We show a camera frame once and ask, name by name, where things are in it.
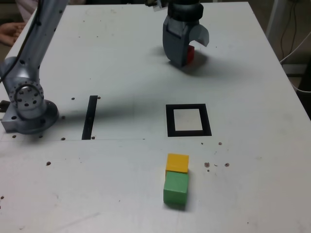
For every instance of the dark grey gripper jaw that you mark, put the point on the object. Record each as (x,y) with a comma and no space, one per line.
(173,48)

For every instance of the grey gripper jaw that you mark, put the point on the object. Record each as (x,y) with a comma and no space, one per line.
(201,34)

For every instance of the red cube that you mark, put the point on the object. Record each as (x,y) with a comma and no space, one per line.
(191,54)

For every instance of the yellow cube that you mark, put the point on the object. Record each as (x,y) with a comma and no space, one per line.
(177,162)

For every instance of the green cube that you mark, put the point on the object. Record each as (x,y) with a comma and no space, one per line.
(175,189)

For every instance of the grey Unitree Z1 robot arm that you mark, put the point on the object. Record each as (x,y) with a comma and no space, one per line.
(29,70)

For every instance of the black tape square outline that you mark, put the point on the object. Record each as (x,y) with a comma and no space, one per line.
(170,121)

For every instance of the person's hand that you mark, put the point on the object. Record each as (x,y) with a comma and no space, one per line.
(9,32)

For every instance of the black tape strip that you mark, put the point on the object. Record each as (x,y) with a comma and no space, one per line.
(89,116)

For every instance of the person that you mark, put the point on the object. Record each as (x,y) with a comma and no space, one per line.
(24,9)

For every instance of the white metal post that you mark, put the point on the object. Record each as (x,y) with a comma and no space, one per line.
(273,17)

